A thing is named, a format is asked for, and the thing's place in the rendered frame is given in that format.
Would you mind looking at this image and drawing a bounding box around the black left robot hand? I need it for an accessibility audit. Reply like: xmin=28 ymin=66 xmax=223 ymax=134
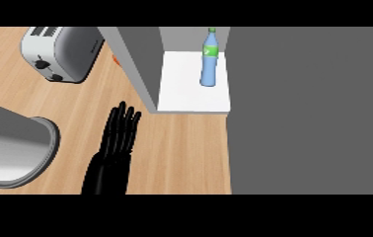
xmin=80 ymin=101 xmax=143 ymax=196

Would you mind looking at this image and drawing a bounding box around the grey cabinet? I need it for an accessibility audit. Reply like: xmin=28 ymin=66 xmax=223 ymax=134
xmin=96 ymin=26 xmax=232 ymax=115

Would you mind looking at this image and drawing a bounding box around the blue plastic water bottle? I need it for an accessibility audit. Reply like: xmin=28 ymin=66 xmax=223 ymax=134
xmin=198 ymin=27 xmax=220 ymax=88

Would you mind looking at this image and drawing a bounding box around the dark grey cabinet door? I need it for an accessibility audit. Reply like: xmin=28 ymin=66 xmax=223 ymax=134
xmin=226 ymin=26 xmax=373 ymax=196

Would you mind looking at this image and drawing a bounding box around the grey rounded appliance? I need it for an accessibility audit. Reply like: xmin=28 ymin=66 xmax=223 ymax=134
xmin=0 ymin=106 xmax=62 ymax=190

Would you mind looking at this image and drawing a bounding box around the silver toaster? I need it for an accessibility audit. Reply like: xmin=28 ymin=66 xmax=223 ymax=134
xmin=20 ymin=26 xmax=107 ymax=85

